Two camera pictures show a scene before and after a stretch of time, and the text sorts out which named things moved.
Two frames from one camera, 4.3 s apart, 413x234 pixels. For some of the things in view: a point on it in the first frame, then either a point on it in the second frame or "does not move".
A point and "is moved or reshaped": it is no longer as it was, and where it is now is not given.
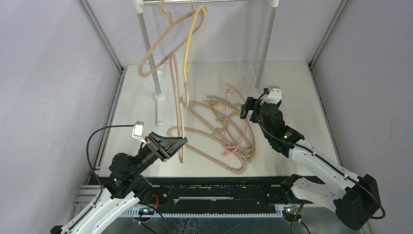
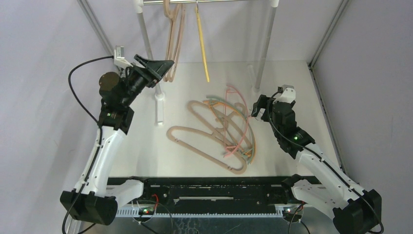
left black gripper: [163, 146] to [158, 69]
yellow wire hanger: [192, 25] to [202, 44]
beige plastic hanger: [202, 10] is moved or reshaped
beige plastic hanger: [180, 107] to [177, 17]
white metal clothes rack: [159, 96] does not move
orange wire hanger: [249, 123] does not move
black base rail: [218, 192] does not move
